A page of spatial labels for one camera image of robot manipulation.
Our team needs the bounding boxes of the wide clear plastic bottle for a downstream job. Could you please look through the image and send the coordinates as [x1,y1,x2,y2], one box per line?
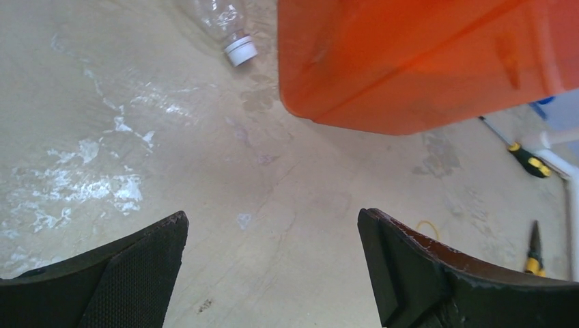
[176,0,258,67]

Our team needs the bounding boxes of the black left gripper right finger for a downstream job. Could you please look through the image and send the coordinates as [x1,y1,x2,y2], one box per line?
[357,208,578,327]

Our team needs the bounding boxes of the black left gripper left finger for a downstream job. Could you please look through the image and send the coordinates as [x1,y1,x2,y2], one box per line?
[1,211,189,327]

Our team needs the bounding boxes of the orange plastic bin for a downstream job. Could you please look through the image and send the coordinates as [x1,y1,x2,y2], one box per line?
[278,1,578,135]

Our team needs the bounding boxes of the white pvc pipe frame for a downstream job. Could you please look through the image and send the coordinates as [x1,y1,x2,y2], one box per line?
[520,128,579,282]

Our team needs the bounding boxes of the yellow black screwdriver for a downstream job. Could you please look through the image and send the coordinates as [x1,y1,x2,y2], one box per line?
[478,116,552,178]

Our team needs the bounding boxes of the tan rubber band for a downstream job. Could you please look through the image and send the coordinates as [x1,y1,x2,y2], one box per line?
[415,220,440,241]

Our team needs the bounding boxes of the yellow handle pliers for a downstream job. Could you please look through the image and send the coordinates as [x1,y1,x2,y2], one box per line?
[524,220,546,277]

